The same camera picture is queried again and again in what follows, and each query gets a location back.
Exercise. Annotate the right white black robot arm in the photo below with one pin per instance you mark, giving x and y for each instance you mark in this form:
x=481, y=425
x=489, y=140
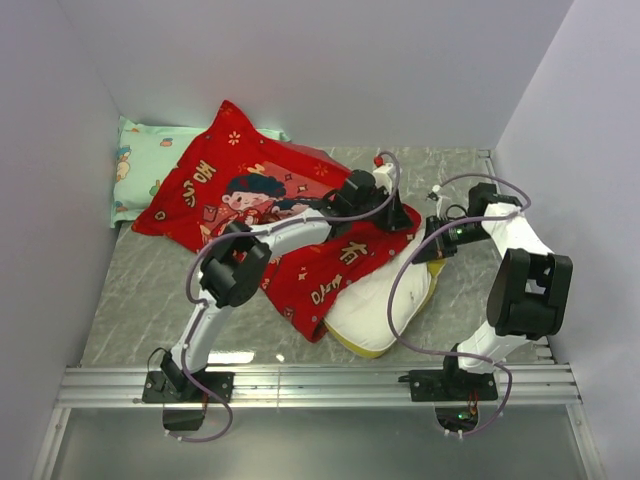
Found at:
x=528, y=298

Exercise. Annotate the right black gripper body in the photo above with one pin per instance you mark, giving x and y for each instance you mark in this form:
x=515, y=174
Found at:
x=458, y=234

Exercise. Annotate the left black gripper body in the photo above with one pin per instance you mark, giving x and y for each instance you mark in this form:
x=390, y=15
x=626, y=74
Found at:
x=378, y=196

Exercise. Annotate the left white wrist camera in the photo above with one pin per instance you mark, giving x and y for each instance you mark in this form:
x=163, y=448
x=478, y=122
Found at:
x=386, y=172

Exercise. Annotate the mint green cartoon pillow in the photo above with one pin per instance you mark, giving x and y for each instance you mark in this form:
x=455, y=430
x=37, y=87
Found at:
x=145, y=157

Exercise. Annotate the cream yellow foam pillow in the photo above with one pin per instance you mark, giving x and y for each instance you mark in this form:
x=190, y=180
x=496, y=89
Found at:
x=358, y=317

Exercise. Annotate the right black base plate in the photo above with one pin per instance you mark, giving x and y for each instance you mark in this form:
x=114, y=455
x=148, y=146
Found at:
x=467, y=389

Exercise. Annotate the red patterned pillowcase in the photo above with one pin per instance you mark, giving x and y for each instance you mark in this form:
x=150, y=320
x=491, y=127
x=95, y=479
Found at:
x=231, y=172

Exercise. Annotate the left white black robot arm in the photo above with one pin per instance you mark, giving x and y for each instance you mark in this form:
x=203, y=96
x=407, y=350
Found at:
x=231, y=266

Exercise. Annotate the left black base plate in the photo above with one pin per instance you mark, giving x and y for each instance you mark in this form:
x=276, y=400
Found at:
x=185, y=404

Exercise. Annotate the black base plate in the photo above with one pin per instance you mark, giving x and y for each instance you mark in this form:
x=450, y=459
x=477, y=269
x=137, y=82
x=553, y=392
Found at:
x=467, y=389
x=185, y=404

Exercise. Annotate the aluminium front rail frame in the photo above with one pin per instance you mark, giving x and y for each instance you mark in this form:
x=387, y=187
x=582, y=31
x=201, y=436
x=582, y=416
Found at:
x=282, y=386

